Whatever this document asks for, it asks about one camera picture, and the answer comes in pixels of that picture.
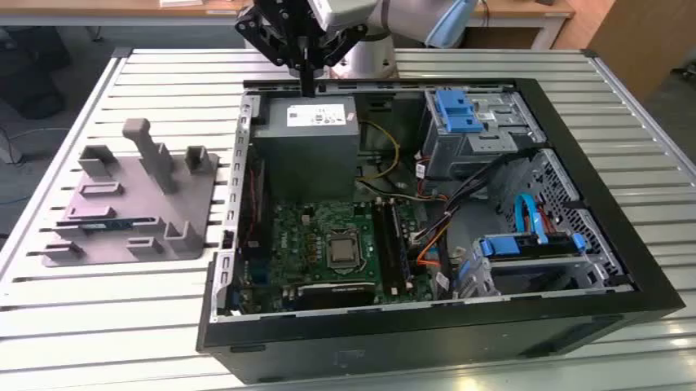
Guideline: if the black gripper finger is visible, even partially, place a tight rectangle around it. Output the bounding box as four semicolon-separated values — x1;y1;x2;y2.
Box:
307;24;368;98
234;7;308;98

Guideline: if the RAM stick with blue label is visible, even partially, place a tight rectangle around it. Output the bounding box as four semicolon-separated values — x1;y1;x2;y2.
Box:
79;219;135;231

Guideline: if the black RAM slot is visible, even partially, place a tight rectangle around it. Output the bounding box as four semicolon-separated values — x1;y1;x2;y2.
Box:
371;197;398;295

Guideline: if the wooden desk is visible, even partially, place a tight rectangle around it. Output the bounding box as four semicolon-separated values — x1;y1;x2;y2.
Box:
0;0;577;50

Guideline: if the blue drive latch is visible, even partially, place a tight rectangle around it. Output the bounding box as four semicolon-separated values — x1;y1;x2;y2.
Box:
434;89;485;134

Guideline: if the grey power supply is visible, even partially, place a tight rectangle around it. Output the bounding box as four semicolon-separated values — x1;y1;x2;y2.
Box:
248;95;363;203

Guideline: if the metal optical drive cage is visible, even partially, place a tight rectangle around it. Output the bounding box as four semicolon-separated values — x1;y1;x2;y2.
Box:
423;87;545;180

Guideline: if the black bin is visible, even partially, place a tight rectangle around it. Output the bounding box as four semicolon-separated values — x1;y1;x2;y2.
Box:
0;26;72;121

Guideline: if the grey parts rack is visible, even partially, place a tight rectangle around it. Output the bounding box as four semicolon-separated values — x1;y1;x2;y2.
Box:
40;117;222;270

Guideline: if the green motherboard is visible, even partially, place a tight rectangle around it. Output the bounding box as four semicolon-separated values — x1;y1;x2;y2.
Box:
238;197;435;314

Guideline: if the silver CPU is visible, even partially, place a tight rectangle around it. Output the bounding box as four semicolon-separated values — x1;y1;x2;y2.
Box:
328;238;358;264

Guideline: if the black CPU socket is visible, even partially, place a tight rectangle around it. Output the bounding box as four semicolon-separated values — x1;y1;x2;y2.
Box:
323;230;366;276

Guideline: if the wooden cabinet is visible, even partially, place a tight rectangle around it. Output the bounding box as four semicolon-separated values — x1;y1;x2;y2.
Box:
553;0;696;103

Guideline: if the blue disk carrier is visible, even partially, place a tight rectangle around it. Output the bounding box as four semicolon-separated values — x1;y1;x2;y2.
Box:
477;234;586;261

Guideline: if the black graphics card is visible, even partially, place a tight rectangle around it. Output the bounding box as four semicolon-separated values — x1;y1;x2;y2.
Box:
282;280;377;313

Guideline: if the black chair base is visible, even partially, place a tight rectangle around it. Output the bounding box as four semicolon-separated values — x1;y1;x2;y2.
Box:
670;60;696;82

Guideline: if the metal disk bay cage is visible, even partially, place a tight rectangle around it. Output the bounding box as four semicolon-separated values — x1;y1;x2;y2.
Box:
453;234;621;298

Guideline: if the black PC case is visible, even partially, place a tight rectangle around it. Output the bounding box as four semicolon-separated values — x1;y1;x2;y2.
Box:
195;77;686;386

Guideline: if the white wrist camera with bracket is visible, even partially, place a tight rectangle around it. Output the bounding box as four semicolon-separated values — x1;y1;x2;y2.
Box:
307;0;377;32

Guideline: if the yellow wire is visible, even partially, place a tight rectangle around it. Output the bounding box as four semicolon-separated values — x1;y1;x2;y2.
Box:
358;120;401;180

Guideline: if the orange wire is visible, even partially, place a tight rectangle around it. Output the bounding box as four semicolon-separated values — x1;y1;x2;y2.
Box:
415;227;453;268

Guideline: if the blue SATA cable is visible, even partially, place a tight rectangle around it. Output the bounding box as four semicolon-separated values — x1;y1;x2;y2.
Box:
513;193;550;245

